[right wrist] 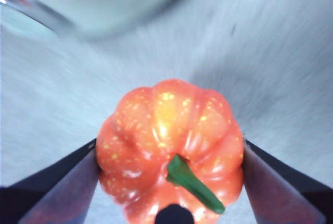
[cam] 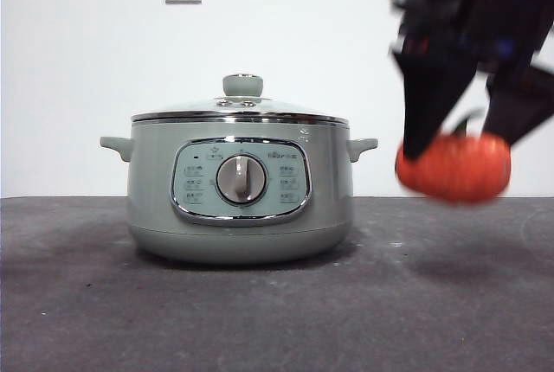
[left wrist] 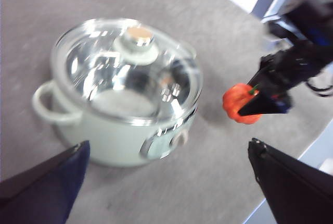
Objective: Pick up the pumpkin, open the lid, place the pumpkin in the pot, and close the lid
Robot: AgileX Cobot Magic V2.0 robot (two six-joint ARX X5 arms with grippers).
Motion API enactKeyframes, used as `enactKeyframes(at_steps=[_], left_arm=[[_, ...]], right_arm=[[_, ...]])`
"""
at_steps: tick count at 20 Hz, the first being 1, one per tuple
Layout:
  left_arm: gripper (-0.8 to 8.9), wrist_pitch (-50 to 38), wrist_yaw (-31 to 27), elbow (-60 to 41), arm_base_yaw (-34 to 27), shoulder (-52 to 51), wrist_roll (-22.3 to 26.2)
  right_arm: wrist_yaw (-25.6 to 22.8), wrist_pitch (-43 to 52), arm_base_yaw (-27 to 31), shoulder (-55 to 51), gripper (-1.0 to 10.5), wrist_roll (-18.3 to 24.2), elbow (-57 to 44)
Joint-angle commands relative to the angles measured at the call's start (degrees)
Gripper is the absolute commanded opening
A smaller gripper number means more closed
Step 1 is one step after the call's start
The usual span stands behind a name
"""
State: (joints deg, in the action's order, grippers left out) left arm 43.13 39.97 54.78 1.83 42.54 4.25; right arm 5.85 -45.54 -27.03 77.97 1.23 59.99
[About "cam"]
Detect sage green electric pot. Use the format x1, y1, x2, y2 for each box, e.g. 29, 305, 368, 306
99, 119, 379, 266

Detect orange pumpkin with green stem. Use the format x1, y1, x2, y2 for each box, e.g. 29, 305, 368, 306
395, 107, 512, 205

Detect glass lid with green knob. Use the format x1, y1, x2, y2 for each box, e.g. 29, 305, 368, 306
131, 73, 349, 125

